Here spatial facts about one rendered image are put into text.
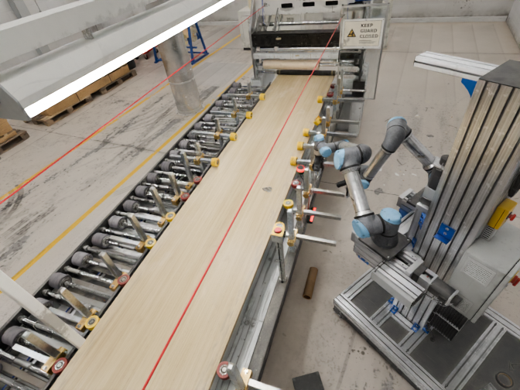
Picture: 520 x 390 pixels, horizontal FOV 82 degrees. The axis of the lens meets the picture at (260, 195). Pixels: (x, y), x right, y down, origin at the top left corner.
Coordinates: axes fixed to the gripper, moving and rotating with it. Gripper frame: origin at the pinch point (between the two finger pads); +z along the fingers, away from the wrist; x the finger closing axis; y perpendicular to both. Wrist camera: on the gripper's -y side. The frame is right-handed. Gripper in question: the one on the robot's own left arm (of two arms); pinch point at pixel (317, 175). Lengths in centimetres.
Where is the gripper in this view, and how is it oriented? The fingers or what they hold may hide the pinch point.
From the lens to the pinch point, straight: 247.1
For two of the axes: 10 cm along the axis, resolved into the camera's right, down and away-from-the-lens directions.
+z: 1.1, 7.3, 6.7
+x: -9.4, -1.4, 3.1
